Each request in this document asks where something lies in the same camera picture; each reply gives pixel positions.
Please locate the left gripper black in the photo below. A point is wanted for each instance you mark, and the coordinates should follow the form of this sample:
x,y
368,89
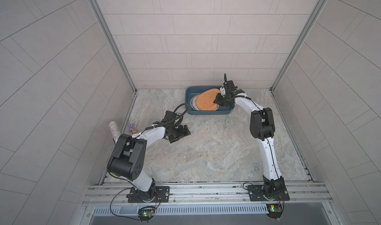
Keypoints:
x,y
181,133

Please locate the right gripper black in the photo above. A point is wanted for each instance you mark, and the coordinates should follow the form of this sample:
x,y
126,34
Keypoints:
x,y
220,100

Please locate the orange round coaster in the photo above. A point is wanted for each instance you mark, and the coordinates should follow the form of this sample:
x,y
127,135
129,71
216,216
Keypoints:
x,y
205,100

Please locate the teal plastic storage box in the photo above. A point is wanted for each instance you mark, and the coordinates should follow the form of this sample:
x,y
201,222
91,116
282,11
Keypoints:
x,y
193,91

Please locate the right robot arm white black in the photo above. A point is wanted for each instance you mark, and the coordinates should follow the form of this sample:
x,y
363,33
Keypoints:
x,y
262,128

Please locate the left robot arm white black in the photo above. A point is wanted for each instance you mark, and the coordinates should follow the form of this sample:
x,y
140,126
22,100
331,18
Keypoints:
x,y
127,159

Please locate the small purple bunny figurine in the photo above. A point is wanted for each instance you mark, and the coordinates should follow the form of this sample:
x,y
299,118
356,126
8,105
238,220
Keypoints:
x,y
132,129

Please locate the glitter silver cylinder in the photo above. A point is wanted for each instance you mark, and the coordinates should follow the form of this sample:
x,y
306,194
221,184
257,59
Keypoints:
x,y
115,131

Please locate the left controller board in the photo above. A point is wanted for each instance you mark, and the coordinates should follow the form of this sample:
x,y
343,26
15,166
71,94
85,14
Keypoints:
x,y
146,213

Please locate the controller board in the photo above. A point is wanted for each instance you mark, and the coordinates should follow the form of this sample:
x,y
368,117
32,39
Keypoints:
x,y
146,213
275,211

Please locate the right controller board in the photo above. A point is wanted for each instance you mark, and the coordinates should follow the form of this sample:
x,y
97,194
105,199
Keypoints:
x,y
275,211

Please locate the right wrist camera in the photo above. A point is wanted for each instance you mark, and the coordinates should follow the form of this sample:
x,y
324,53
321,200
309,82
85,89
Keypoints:
x,y
223,92

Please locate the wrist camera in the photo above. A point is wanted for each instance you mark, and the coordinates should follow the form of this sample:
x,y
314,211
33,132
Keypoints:
x,y
169,117
223,92

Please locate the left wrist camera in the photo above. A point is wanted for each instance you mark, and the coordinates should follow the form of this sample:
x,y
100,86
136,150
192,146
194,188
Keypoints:
x,y
169,117

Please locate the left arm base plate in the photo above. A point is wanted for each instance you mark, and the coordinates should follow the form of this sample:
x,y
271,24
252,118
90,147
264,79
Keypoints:
x,y
157,194

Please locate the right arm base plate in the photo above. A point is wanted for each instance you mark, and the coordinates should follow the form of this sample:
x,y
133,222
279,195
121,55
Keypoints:
x,y
267,193

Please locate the aluminium frame rail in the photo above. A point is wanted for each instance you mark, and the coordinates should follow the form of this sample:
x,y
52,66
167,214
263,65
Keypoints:
x,y
209,198

